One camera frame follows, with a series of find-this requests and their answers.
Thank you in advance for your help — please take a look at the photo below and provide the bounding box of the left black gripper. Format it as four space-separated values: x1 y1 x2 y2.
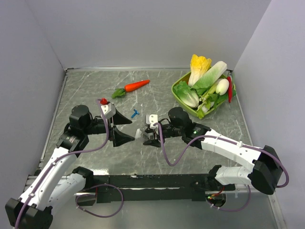
83 108 134 146

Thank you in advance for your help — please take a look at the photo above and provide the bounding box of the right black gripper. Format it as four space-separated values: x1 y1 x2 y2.
143 123 184 147

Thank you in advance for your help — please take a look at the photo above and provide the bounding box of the white remote control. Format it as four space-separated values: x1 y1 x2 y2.
135 129 150 141

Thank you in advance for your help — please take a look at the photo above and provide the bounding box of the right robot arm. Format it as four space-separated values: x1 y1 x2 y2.
136 107 289 195

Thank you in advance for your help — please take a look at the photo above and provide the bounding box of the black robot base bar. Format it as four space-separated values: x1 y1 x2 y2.
80 174 235 203

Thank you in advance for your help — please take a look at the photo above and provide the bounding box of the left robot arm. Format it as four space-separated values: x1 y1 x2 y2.
5 100 134 229

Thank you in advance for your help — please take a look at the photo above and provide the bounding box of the blue battery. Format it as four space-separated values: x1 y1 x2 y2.
131 109 140 119

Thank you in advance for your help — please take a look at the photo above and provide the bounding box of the orange toy carrot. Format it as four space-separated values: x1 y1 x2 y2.
112 80 150 99

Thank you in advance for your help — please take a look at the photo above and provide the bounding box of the green plastic basket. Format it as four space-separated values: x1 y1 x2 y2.
171 72 229 119

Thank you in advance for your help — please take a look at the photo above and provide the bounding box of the green celery stalk toy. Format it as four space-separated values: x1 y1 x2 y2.
196 80 220 119

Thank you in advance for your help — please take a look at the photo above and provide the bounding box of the green leafy cabbage toy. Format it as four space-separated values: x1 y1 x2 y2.
173 81 199 108

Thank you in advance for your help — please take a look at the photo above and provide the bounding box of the green romaine lettuce toy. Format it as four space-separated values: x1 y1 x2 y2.
192 61 227 89

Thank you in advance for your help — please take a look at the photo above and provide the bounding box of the white radish toy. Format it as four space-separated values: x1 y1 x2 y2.
215 79 230 96

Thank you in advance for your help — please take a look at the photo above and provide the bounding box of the yellow napa cabbage toy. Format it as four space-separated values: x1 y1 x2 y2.
188 54 212 87

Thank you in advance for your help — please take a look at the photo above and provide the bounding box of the red chili pepper toy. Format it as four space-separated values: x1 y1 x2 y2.
226 76 233 103

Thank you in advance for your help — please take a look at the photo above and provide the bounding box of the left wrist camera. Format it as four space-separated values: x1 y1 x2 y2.
100 98 116 119

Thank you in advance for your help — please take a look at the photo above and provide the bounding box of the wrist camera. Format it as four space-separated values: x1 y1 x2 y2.
100 98 116 119
144 114 158 129

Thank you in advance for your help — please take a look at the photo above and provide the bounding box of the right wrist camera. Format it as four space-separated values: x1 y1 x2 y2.
144 114 158 129

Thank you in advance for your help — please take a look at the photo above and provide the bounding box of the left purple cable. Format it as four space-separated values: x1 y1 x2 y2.
13 98 124 229

